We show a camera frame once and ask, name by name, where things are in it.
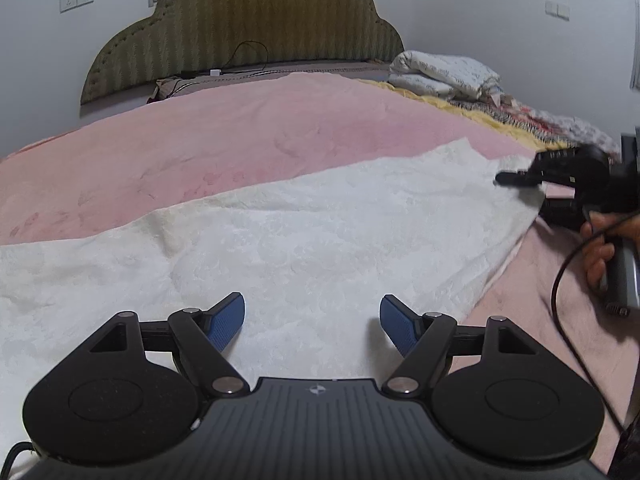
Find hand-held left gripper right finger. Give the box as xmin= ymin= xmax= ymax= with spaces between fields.
xmin=380 ymin=293 xmax=538 ymax=401

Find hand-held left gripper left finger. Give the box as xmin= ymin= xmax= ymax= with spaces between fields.
xmin=89 ymin=291 xmax=252 ymax=401

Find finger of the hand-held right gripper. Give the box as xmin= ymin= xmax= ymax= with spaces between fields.
xmin=538 ymin=196 xmax=589 ymax=232
xmin=494 ymin=147 xmax=584 ymax=189

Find white pants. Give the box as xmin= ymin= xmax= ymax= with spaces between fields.
xmin=0 ymin=137 xmax=548 ymax=480

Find person's right hand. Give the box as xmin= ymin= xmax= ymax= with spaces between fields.
xmin=580 ymin=211 xmax=640 ymax=290

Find yellow blanket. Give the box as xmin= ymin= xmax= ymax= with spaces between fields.
xmin=364 ymin=78 xmax=543 ymax=150

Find patterned blanket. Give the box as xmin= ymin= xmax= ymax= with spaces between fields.
xmin=447 ymin=94 xmax=623 ymax=157

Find folded white quilt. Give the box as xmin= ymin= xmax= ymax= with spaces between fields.
xmin=388 ymin=50 xmax=504 ymax=104

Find pink blanket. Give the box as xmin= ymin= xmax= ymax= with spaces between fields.
xmin=0 ymin=71 xmax=640 ymax=480

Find person's dark clothing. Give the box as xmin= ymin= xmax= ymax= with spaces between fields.
xmin=606 ymin=407 xmax=640 ymax=480

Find green padded headboard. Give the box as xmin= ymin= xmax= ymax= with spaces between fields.
xmin=80 ymin=0 xmax=406 ymax=107

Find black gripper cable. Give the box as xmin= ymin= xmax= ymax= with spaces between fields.
xmin=0 ymin=439 xmax=32 ymax=473
xmin=550 ymin=222 xmax=632 ymax=437

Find black charger cable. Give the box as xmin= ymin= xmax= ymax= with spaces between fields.
xmin=170 ymin=40 xmax=271 ymax=97

